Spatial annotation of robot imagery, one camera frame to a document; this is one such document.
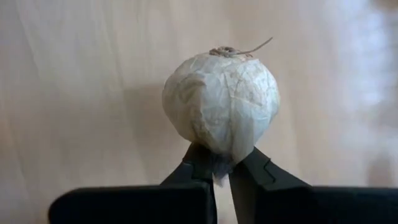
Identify white garlic bulb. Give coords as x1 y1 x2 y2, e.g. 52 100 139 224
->
161 37 280 187

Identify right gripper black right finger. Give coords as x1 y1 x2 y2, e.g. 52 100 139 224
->
228 147 398 224

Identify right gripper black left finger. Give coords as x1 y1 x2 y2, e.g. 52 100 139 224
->
48 142 218 224

